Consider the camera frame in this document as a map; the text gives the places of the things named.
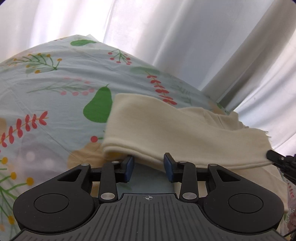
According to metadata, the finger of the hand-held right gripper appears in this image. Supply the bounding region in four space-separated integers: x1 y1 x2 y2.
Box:
266 149 296 186

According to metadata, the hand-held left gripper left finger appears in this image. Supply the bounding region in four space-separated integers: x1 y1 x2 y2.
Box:
57 156 135 203

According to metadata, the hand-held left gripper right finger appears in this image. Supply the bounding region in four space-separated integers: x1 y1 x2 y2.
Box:
163 152 241 203

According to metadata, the cream knit garment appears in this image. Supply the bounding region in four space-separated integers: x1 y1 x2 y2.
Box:
102 93 290 212

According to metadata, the floral printed bed sheet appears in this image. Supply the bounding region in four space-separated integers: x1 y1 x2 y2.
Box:
0 34 296 241

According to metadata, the white curtain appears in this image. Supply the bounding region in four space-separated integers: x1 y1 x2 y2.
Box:
0 0 296 158

